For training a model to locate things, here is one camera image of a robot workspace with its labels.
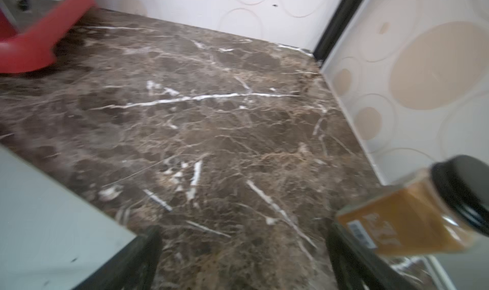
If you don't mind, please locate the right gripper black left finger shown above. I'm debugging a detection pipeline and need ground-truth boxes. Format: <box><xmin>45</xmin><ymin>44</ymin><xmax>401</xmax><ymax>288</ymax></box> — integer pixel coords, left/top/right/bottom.
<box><xmin>75</xmin><ymin>226</ymin><xmax>162</xmax><ymax>290</ymax></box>

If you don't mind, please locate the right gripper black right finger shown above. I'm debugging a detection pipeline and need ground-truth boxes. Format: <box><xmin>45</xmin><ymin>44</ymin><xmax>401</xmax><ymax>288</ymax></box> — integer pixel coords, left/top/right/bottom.
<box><xmin>326</xmin><ymin>222</ymin><xmax>420</xmax><ymax>289</ymax></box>

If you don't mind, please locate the silver apple laptop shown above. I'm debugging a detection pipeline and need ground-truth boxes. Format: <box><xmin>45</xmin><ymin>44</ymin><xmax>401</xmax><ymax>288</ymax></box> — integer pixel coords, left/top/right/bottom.
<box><xmin>1</xmin><ymin>147</ymin><xmax>136</xmax><ymax>289</ymax></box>

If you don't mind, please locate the amber spice jar black lid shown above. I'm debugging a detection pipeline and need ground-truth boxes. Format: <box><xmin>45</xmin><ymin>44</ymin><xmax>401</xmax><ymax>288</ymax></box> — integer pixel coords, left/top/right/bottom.
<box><xmin>336</xmin><ymin>155</ymin><xmax>488</xmax><ymax>256</ymax></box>

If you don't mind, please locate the red polka dot toaster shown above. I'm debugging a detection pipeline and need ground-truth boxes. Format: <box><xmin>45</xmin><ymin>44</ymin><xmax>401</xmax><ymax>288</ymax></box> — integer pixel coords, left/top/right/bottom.
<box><xmin>1</xmin><ymin>0</ymin><xmax>96</xmax><ymax>74</ymax></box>

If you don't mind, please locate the black corner frame post right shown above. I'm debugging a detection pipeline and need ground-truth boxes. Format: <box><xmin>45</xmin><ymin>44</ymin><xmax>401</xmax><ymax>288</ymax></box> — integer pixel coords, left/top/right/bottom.
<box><xmin>313</xmin><ymin>0</ymin><xmax>364</xmax><ymax>67</ymax></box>

